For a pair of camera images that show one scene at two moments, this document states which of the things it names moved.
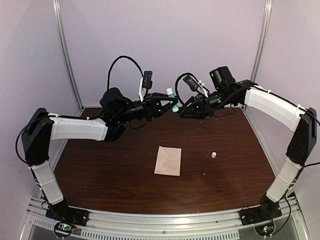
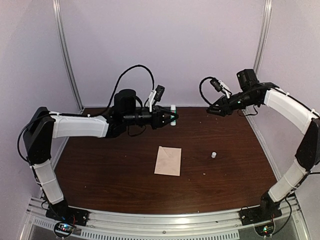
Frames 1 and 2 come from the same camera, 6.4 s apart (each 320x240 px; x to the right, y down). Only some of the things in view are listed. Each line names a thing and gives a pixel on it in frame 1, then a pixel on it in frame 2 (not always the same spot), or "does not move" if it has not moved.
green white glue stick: (169, 92) -> (173, 111)
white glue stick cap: (213, 154) does not move
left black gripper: (152, 106) -> (158, 120)
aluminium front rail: (228, 225) does not move
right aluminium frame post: (263, 40) does not move
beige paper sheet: (168, 161) does not move
